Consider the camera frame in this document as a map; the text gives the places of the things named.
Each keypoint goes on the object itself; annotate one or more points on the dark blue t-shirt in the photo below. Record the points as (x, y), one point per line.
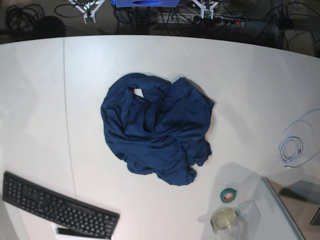
(158, 127)

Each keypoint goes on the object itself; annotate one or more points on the green electrical tape roll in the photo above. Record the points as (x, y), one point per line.
(228, 195)

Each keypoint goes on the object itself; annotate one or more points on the black power strip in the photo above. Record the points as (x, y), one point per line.
(221, 19)

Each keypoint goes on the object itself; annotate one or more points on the clear glass jar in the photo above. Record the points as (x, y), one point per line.
(225, 224)

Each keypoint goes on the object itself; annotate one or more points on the blue box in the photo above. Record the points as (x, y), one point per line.
(145, 3)

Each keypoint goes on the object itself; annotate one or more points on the black computer keyboard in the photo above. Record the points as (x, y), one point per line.
(74, 216)

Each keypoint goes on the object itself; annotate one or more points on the glass panel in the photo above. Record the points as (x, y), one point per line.
(301, 198)

